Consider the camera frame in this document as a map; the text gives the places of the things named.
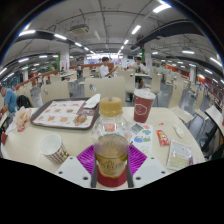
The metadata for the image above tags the white striped mug, gold handle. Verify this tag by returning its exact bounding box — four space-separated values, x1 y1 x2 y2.
38 133 70 165

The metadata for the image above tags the brown fried food piece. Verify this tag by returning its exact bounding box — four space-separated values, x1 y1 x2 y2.
72 114 88 127

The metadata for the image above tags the red paper cup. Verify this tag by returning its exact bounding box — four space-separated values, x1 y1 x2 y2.
133 88 157 124

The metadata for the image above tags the red snack packet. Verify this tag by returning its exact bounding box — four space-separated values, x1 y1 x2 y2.
156 129 170 147

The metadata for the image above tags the crumpled food wrapper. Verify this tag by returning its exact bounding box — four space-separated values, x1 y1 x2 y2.
13 106 33 132

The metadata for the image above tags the group of ceiling lights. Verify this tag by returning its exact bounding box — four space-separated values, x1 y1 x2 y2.
0 1 224 84

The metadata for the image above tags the neighbouring beige table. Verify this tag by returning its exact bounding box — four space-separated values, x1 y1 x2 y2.
204 104 224 134

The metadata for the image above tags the black backpack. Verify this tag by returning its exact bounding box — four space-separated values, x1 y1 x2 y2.
15 94 33 109

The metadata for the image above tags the clear bottle with yellow cap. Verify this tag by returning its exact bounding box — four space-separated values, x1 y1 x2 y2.
91 96 132 179

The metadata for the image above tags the printed paper tray liner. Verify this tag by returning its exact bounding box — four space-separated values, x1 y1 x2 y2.
33 99 96 128

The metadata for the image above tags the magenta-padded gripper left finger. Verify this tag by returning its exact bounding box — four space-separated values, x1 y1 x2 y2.
54 144 98 189

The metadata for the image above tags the crumpled white tissue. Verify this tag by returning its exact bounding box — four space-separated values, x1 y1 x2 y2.
172 123 185 138

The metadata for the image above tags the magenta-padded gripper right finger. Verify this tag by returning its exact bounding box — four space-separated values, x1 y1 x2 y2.
125 144 170 189

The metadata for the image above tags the dark brown food tray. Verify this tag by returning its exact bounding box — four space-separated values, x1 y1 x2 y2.
29 97 101 130

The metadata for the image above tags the ceiling air conditioner unit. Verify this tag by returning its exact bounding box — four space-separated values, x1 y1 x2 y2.
69 23 90 36

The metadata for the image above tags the white paper napkin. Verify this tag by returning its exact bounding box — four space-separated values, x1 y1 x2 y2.
82 93 102 109

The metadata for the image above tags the group of beige chairs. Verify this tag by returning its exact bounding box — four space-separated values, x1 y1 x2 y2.
16 66 214 128

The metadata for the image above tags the printed coupon sheet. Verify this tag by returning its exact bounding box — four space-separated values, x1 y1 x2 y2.
166 139 194 172

